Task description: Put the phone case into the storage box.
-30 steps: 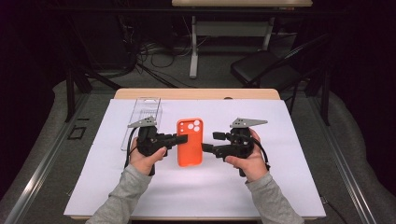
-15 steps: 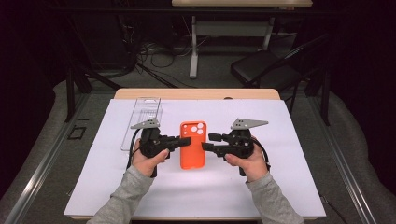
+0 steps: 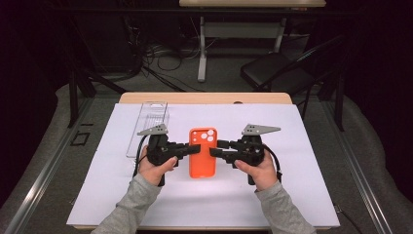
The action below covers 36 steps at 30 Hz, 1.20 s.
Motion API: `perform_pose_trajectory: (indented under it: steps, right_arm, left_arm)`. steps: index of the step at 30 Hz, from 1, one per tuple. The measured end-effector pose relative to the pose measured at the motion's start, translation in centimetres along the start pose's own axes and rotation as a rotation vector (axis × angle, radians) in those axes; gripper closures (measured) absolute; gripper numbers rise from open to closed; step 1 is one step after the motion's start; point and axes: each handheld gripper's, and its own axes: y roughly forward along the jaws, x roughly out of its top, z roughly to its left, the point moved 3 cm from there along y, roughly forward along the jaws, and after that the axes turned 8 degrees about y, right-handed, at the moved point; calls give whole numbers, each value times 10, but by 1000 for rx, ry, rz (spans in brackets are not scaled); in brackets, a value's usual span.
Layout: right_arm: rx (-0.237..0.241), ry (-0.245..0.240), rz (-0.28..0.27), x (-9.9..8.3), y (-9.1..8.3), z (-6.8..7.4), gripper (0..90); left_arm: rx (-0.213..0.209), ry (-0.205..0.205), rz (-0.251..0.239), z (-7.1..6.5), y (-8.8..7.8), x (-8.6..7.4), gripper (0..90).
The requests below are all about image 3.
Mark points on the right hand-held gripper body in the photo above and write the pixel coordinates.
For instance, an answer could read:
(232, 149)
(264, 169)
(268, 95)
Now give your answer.
(248, 151)

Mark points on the black folding chair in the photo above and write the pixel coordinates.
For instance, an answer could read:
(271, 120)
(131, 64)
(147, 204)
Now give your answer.
(276, 70)

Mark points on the aluminium floor rail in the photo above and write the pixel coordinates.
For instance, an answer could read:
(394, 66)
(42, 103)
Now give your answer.
(360, 182)
(39, 182)

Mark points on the white table mat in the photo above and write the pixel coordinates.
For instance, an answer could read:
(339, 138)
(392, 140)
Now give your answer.
(195, 201)

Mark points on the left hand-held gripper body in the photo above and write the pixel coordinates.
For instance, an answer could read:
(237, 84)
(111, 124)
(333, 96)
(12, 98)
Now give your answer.
(159, 151)

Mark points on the orange phone case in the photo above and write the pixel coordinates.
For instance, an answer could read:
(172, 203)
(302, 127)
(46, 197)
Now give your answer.
(203, 162)

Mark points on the black metal stand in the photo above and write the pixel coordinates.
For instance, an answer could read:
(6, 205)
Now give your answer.
(339, 104)
(73, 97)

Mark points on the person's right hand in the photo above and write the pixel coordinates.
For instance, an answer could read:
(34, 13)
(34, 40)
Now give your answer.
(263, 174)

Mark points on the wooden table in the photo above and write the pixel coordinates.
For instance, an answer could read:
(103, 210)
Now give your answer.
(201, 97)

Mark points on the person's left hand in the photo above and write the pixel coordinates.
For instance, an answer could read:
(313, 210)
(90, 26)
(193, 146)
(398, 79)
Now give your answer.
(152, 172)

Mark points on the clear plastic box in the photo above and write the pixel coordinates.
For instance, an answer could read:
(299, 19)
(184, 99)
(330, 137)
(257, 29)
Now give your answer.
(152, 113)

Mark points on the white-legged desk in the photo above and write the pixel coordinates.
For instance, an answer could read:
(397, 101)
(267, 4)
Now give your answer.
(203, 48)

